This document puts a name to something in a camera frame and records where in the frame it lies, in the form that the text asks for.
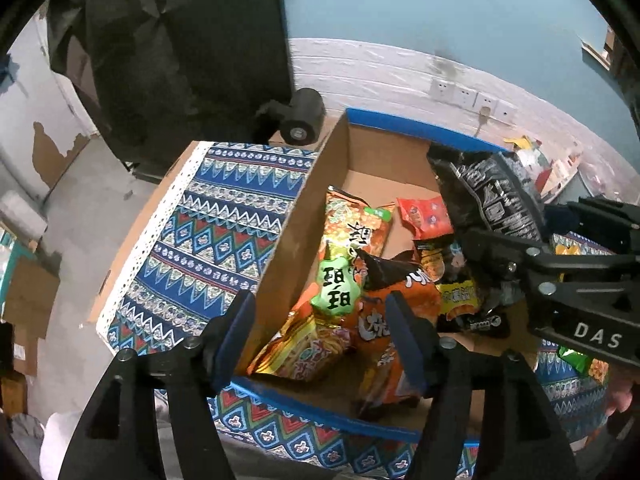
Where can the red snack packet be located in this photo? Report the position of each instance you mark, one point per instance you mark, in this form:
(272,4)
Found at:
(425,217)

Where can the orange chip bag black corner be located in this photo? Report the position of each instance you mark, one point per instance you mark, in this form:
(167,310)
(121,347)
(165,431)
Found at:
(380,320)

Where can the yellow and black snack packet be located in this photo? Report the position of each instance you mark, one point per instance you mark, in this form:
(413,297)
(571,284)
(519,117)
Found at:
(460,302)

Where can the green pea snack packet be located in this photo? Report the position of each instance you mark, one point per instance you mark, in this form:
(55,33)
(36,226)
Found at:
(575,360)

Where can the black roller wheel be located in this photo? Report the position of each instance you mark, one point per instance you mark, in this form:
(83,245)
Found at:
(300,115)

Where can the wall shelf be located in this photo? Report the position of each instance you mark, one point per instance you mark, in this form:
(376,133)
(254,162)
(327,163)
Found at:
(595,52)

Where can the blue patterned tablecloth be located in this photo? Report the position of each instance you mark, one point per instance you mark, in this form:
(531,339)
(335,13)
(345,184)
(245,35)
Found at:
(215,220)

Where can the white wall socket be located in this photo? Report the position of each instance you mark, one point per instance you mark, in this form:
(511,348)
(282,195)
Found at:
(505,110)
(440,89)
(482,100)
(462,94)

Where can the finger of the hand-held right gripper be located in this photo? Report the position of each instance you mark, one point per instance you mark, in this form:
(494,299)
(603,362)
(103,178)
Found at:
(505,252)
(600,225)

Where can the person's right hand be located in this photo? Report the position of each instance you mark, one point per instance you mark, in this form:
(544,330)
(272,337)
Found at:
(625,395)

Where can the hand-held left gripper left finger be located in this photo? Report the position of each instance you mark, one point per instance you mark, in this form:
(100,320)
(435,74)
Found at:
(240,330)

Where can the large black fabric bag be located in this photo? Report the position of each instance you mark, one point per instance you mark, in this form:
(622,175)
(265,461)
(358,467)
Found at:
(175,60)

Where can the white plastic roll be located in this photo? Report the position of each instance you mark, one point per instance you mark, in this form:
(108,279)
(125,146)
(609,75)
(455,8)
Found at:
(20,215)

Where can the small dark orange snack packet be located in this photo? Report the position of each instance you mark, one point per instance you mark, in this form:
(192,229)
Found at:
(435,260)

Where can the cardboard box with blue rim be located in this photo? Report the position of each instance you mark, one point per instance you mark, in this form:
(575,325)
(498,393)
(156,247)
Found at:
(380,160)

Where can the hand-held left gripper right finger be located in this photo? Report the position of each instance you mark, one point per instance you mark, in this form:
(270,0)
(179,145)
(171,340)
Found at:
(405,340)

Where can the orange and green snack packet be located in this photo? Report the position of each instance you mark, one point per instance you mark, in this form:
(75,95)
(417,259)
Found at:
(350,240)

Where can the brown cardboard box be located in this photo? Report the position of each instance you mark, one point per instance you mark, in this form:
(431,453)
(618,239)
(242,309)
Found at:
(30,300)

